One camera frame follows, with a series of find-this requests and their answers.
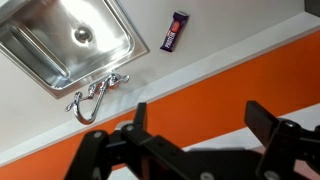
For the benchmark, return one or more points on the chrome faucet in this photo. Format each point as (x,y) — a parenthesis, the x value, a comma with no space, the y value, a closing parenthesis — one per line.
(100,87)

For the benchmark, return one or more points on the stainless steel sink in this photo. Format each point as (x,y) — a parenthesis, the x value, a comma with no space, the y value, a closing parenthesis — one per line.
(50,50)

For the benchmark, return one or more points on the dark wood cabinet panel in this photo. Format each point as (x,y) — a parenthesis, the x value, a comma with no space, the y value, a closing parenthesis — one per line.
(313,6)

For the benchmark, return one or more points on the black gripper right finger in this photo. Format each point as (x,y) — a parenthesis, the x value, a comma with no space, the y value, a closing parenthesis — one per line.
(283,146)

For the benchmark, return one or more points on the purple protein bar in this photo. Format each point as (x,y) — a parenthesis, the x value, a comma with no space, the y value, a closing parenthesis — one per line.
(173,33)

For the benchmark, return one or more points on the thin white wall shelf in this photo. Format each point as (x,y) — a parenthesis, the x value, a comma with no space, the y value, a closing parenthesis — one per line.
(310,116)

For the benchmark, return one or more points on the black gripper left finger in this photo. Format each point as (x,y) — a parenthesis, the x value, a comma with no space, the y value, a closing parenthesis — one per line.
(146,153)

